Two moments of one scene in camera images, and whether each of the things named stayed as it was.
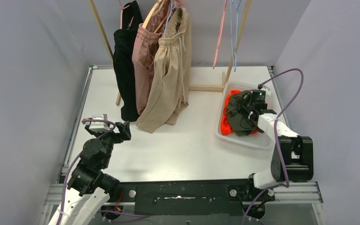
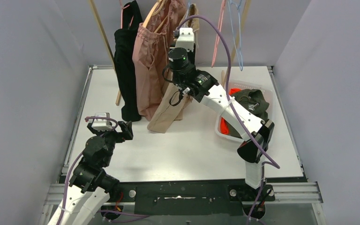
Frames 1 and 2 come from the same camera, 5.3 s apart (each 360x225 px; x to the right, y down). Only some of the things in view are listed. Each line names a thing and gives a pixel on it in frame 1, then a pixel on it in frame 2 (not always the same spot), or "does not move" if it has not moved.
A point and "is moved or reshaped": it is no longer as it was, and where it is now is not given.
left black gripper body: (123, 131) does not move
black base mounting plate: (191, 198) does not move
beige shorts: (170, 93) is moved or reshaped
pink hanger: (220, 31) does not move
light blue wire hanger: (237, 9) is moved or reshaped
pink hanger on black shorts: (121, 15) does not move
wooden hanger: (155, 10) does not move
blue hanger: (169, 15) -> (189, 4)
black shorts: (123, 62) does not move
